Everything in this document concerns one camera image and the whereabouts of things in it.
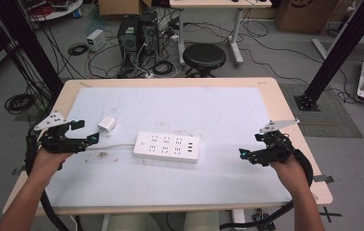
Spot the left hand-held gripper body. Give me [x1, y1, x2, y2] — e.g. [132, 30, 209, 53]
[34, 110, 90, 154]

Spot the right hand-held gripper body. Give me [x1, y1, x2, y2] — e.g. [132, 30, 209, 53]
[250, 118, 300, 167]

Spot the white charger adapter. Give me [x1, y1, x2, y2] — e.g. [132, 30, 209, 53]
[96, 115, 117, 134]

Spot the person's left hand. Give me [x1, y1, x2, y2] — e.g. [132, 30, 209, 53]
[28, 148, 74, 188]

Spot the person's right hand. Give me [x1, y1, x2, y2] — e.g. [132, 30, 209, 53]
[269, 155, 310, 195]

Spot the wooden table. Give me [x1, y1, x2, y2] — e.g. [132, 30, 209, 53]
[2, 76, 334, 217]

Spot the grey tape strip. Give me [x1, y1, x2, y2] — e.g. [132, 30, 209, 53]
[312, 174, 335, 184]

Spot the grey floor mat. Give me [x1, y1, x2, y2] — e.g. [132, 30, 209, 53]
[278, 83, 364, 140]

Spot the white table leg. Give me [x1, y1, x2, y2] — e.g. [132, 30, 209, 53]
[230, 208, 247, 231]

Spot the small circuit board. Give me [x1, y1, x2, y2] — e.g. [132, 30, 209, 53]
[251, 208, 276, 231]

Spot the light blue table mat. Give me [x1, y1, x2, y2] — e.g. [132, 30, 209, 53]
[45, 86, 293, 209]

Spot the white power strip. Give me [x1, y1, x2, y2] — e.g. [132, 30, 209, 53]
[133, 131, 201, 164]

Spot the white power supply box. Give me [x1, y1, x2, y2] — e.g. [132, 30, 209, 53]
[86, 29, 108, 53]

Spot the black round stool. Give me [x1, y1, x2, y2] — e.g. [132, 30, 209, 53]
[182, 42, 227, 78]

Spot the black computer tower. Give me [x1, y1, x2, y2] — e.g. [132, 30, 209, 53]
[117, 14, 141, 69]
[139, 10, 160, 58]

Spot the round white table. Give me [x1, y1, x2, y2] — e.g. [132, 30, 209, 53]
[21, 0, 84, 22]

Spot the large cardboard box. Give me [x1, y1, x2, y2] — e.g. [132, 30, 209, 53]
[273, 0, 339, 36]

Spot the white desk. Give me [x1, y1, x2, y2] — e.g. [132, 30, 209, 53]
[169, 0, 273, 67]

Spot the white power strip cable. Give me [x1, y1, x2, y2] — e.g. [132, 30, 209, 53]
[86, 142, 138, 152]

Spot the coiled black cable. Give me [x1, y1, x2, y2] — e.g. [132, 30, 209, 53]
[4, 93, 38, 116]
[151, 60, 175, 77]
[67, 42, 90, 57]

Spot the black aluminium post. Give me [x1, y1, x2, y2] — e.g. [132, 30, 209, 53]
[0, 0, 65, 94]
[293, 0, 364, 113]

